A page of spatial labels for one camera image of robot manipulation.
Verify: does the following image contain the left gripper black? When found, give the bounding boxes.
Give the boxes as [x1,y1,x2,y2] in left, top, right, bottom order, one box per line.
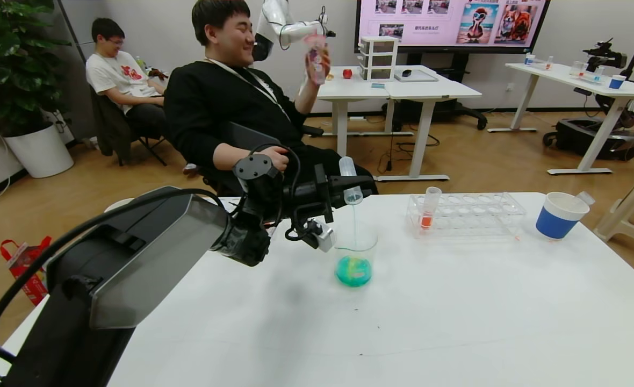
[283,163,376,224]

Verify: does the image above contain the blue pigment test tube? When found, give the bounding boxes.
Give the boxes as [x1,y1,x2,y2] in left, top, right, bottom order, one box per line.
[340,156,364,206]

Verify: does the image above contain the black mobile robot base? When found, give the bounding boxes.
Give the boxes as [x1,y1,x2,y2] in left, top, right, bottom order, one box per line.
[542,119,634,162]

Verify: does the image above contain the clear glass beaker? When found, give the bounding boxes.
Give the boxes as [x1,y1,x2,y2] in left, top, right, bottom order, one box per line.
[333,228,378,288]

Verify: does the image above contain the red pigment test tube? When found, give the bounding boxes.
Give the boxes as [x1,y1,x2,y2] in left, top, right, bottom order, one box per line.
[421,187,443,231]

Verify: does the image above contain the clear acrylic tube rack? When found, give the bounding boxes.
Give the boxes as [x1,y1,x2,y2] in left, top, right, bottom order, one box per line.
[406,192,528,240]

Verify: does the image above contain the black office chair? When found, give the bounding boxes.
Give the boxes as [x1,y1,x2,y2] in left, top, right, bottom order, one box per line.
[183,125,326,195]

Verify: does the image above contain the dark grey tablet case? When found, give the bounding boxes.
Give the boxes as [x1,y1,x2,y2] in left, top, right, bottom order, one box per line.
[226,121,283,157]

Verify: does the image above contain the white standing desk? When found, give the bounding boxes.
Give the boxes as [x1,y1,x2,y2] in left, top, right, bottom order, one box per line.
[375,67,483,182]
[317,66,415,160]

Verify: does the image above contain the pink printed drink cup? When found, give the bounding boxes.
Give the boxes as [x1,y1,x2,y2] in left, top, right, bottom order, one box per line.
[305,33,330,86]

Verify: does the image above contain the black display stand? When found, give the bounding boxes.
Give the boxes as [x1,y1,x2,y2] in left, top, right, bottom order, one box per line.
[381,53,487,132]

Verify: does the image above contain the white drawer organiser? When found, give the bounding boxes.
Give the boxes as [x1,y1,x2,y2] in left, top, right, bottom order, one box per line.
[358,36,399,83]

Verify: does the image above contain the grey desk pad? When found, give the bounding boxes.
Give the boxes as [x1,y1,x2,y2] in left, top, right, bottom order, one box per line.
[394,69,440,83]

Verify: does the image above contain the man in black sweater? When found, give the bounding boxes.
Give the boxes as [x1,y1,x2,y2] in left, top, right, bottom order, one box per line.
[164,0,378,195]

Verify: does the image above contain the white humanoid robot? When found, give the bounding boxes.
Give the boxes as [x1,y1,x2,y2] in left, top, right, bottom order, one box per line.
[253,0,337,61]

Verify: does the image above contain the black folding chair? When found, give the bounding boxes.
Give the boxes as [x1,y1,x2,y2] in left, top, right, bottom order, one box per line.
[90,89,168,167]

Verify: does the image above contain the man in white t-shirt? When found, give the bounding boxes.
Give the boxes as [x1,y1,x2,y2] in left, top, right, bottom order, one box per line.
[85,17,170,138]

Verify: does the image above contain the beige plastic stool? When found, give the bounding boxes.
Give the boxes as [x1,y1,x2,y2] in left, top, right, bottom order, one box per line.
[594,160,634,267]

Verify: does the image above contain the white plant pot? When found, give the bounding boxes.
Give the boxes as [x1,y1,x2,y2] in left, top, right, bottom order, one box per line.
[4,121,75,179]

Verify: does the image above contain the red shopping bag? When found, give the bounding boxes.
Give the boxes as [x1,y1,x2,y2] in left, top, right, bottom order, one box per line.
[0,235,53,306]

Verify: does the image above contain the green leafy plant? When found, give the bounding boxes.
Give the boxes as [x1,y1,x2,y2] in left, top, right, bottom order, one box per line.
[0,0,74,138]

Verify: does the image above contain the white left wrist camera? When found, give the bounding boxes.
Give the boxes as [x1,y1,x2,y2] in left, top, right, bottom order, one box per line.
[311,219,335,253]

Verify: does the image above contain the black floor cables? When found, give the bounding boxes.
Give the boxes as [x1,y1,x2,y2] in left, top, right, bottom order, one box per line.
[379,134,441,174]

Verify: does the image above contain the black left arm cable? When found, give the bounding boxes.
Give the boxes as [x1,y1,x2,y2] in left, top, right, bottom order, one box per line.
[0,187,227,367]

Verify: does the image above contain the large wall display screen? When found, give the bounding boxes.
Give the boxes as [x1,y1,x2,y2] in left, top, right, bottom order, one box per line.
[356,0,552,54]

